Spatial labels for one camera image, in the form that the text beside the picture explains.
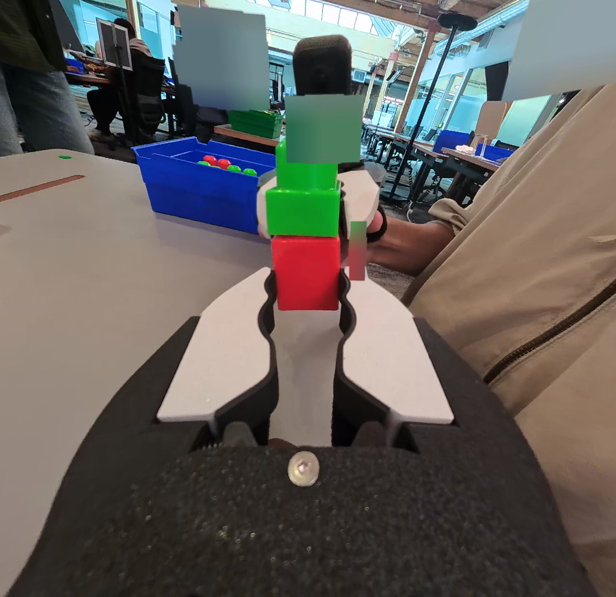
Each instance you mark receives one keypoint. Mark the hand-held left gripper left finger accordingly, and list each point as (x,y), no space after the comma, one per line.
(219,361)

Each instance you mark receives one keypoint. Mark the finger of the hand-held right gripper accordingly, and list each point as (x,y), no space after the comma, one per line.
(263,207)
(361,198)

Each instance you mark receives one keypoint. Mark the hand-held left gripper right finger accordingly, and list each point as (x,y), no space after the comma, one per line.
(395,361)

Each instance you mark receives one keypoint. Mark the green double toy block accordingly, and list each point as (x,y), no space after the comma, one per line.
(303,207)

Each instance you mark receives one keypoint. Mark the red toy block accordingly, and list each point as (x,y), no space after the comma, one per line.
(306,275)

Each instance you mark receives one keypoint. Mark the person's right forearm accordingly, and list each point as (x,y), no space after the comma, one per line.
(409,246)

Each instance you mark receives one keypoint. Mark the pile of colourful toy blocks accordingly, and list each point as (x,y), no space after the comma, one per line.
(223,164)

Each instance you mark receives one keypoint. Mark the blue plastic bin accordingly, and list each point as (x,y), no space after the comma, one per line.
(197,198)
(457,143)

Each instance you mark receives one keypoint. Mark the green crate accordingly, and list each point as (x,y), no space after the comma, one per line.
(255,124)

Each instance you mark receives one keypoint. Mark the black floor lamp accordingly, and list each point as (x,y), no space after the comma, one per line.
(423,102)

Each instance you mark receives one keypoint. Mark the person's beige jacket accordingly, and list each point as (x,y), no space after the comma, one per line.
(520,270)

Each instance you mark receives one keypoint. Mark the black office chair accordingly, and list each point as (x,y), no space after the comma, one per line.
(151,87)

